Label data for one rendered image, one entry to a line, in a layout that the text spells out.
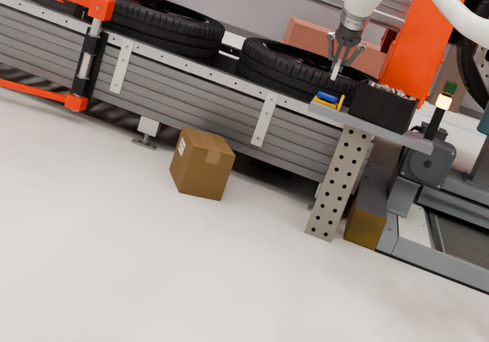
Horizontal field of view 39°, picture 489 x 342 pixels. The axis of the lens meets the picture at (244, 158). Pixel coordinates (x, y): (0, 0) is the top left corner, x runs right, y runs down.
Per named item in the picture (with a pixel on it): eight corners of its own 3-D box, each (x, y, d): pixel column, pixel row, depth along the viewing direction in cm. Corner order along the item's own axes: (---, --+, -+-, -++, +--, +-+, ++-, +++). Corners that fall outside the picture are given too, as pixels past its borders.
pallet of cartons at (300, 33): (376, 84, 746) (390, 49, 735) (382, 96, 668) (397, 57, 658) (277, 49, 749) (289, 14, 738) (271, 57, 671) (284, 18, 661)
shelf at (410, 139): (427, 145, 246) (430, 137, 245) (430, 155, 229) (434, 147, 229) (312, 103, 250) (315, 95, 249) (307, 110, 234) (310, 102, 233)
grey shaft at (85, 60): (87, 113, 281) (120, -9, 268) (81, 115, 276) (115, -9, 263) (67, 105, 282) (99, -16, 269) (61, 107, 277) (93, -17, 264)
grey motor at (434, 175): (420, 199, 313) (452, 126, 303) (426, 228, 272) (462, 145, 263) (382, 184, 314) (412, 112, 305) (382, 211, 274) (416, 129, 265)
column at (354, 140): (332, 233, 256) (374, 127, 244) (330, 243, 246) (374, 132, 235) (306, 224, 257) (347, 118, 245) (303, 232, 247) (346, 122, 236)
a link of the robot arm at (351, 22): (369, 21, 207) (363, 36, 212) (375, 4, 213) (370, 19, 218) (340, 11, 208) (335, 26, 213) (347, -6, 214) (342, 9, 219)
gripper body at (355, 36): (337, 25, 213) (329, 47, 220) (363, 34, 212) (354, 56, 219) (343, 10, 218) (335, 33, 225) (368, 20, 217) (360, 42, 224)
